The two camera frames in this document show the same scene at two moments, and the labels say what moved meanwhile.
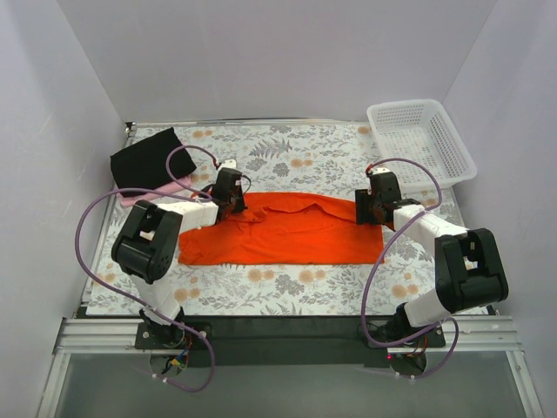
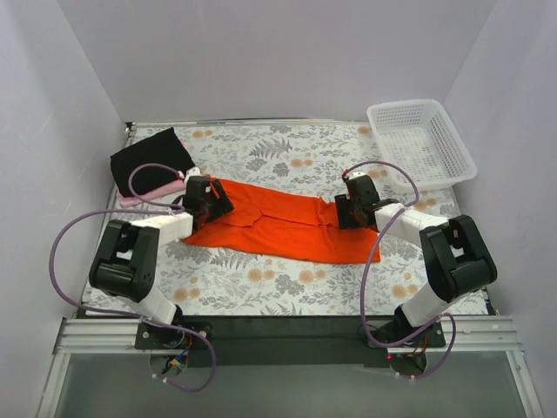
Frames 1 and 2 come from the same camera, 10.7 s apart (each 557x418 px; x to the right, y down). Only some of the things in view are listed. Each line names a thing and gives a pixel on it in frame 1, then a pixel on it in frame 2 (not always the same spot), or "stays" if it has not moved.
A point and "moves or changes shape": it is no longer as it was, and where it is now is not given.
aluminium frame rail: x=461 y=335 stays
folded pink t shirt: x=130 y=200 stays
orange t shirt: x=279 y=227 moves or changes shape
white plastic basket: x=419 y=143 stays
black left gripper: x=237 y=202 to x=216 y=202
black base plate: x=283 y=340 stays
